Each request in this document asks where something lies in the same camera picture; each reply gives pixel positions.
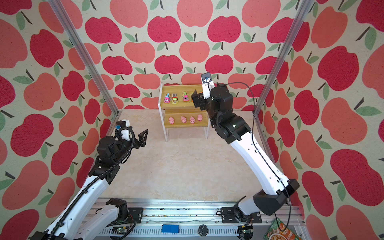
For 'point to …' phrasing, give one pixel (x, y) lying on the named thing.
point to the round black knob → (203, 230)
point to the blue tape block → (170, 228)
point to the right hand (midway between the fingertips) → (213, 87)
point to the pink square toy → (183, 119)
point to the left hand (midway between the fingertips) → (141, 129)
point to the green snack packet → (279, 230)
